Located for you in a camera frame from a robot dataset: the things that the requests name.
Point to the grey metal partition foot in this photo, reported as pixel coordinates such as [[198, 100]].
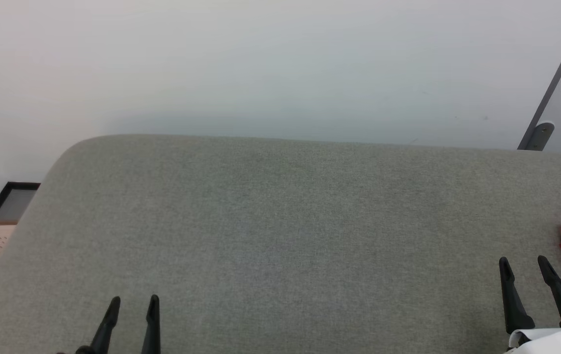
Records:
[[540, 137]]

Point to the black framed floor panel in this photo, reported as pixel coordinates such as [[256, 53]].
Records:
[[13, 201]]

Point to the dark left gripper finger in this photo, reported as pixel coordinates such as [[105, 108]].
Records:
[[152, 329], [106, 329]]

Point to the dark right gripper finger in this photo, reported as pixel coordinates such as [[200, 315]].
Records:
[[560, 300], [514, 305]]

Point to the grey fabric sofa cushion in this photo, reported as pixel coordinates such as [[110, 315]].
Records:
[[285, 236]]

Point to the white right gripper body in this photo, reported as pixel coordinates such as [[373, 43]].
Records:
[[555, 341]]

